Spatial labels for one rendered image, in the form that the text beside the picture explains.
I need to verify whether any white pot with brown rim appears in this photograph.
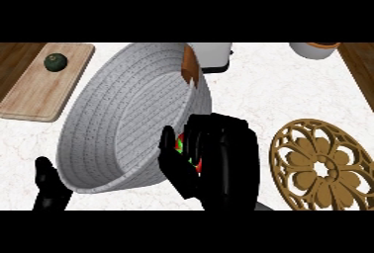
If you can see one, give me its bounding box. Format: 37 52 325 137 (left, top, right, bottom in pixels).
288 42 342 61

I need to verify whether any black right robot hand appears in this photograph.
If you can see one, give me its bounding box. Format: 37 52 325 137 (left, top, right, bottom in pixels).
157 113 262 211

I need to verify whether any pale wooden cutting board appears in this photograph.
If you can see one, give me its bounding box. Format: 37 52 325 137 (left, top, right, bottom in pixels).
0 42 96 124

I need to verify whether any grey woven basket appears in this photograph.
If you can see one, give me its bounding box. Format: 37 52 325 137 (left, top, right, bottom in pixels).
56 42 214 195

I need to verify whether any dark green round vegetable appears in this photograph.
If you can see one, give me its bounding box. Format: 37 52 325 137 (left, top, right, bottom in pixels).
43 52 68 73

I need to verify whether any golden floral cutout placemat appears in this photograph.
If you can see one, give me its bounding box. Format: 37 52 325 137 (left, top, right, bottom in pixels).
269 118 374 211

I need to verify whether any brown leather basket handle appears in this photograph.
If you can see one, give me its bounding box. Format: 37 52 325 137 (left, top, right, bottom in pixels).
180 44 201 89

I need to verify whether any white appliance with black base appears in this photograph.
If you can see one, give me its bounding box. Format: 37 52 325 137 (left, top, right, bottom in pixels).
186 42 235 75

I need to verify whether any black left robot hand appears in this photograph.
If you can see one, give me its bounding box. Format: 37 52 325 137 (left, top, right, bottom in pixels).
31 156 74 211

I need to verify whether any red tomato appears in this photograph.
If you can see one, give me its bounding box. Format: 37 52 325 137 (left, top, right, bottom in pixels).
175 132 203 173

